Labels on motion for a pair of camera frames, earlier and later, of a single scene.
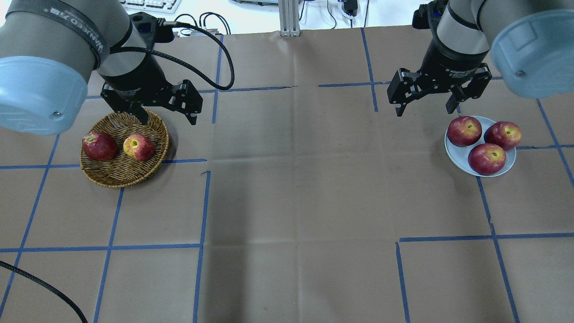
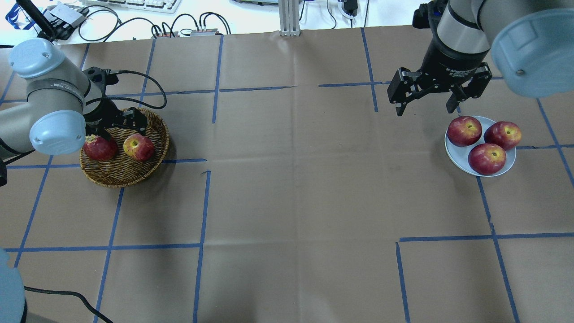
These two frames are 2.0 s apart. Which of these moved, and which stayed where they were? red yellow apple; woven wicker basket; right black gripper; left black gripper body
Moved: left black gripper body
Stayed: right black gripper; red yellow apple; woven wicker basket
